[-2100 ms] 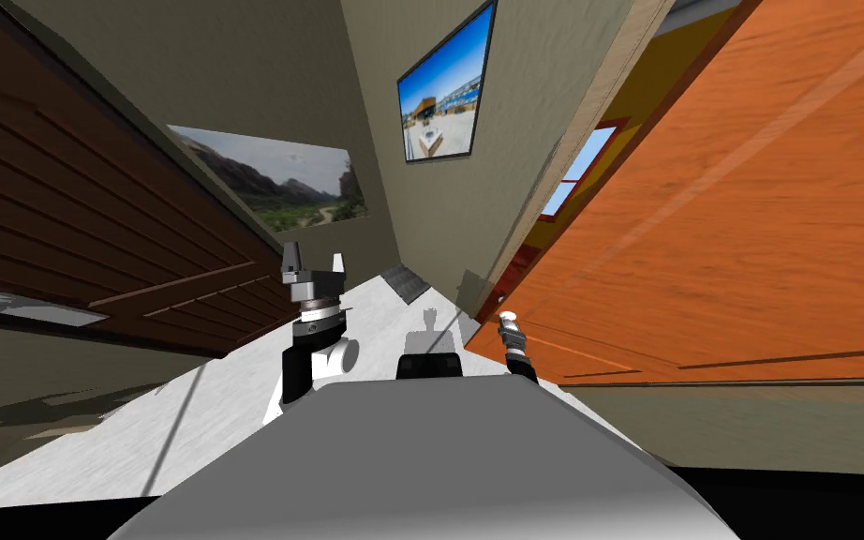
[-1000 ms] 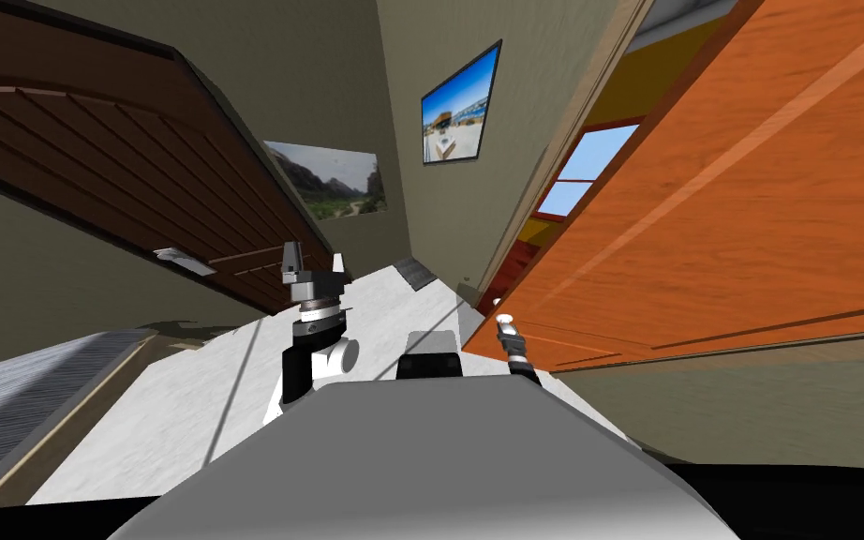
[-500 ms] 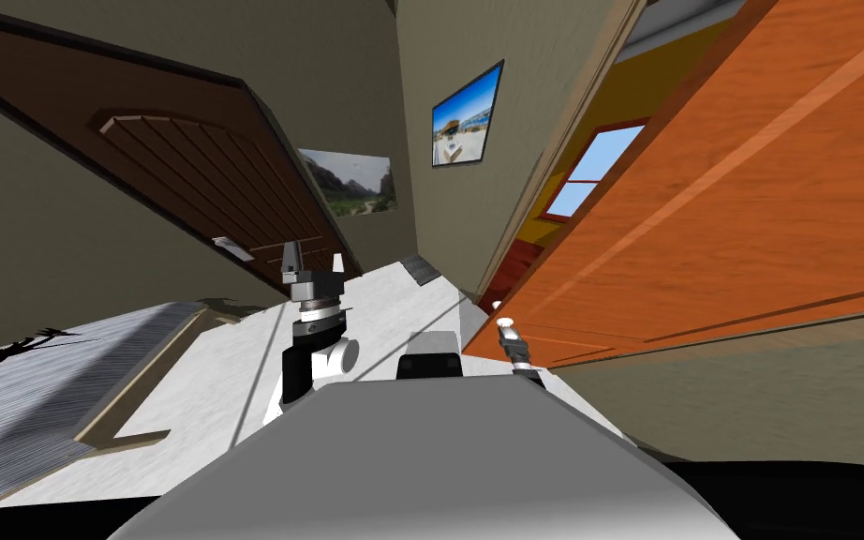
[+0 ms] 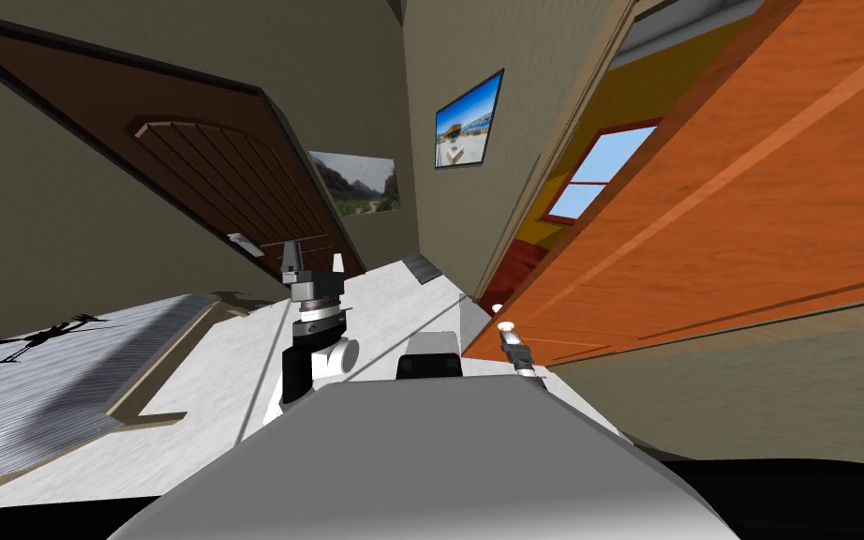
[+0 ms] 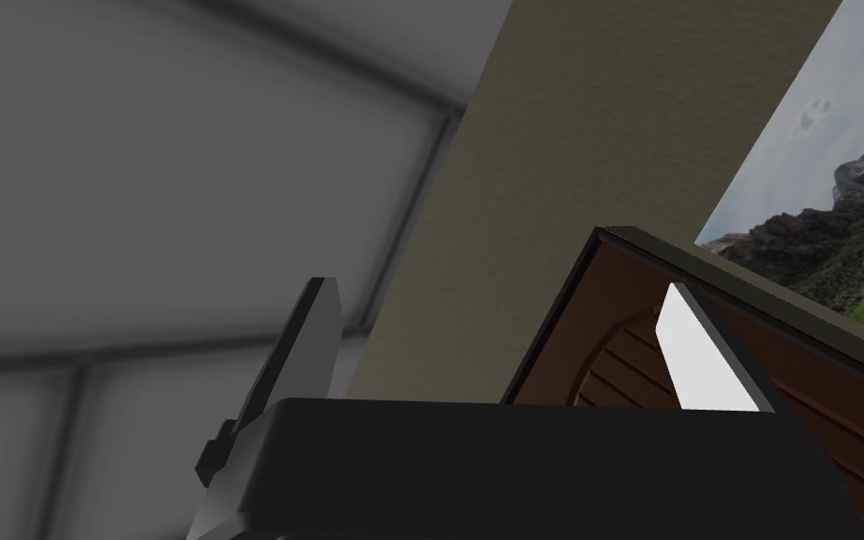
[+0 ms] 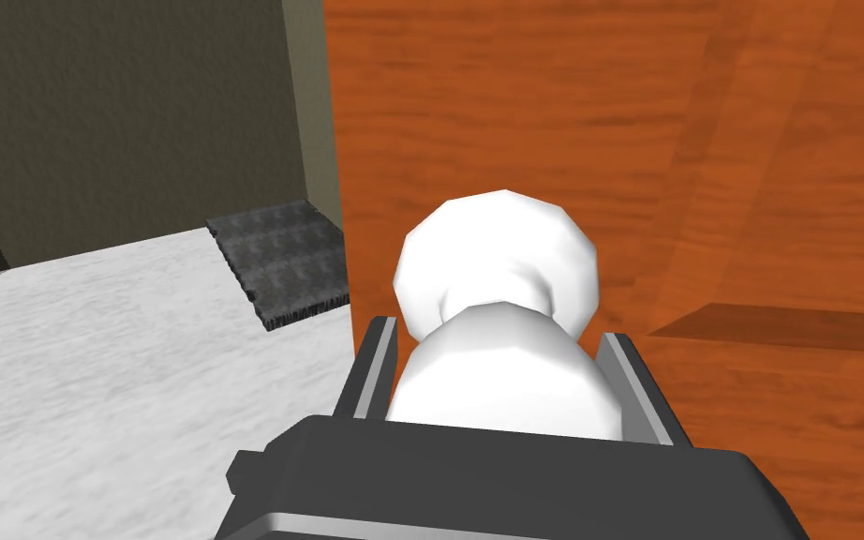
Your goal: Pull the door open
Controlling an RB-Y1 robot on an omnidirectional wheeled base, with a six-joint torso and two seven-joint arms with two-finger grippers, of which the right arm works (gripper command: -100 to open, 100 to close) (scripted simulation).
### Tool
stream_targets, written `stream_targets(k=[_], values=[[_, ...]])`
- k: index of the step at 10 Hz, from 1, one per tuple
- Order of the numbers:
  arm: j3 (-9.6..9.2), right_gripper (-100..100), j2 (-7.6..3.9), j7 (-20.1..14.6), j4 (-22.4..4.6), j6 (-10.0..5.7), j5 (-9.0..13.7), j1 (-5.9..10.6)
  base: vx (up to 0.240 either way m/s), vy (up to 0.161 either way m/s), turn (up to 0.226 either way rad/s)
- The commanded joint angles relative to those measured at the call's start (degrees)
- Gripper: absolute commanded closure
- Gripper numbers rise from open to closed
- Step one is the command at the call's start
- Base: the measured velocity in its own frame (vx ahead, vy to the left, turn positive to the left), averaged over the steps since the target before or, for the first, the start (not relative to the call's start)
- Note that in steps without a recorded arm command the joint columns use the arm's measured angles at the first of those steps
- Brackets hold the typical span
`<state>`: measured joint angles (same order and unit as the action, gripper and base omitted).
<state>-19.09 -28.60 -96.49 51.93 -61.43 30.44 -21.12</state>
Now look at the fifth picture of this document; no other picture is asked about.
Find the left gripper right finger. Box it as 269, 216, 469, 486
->
653, 281, 777, 414

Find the mountain landscape picture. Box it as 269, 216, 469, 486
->
693, 0, 864, 346

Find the brown wooden door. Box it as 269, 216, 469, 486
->
498, 224, 864, 540

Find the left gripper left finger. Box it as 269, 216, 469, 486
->
232, 277, 343, 436

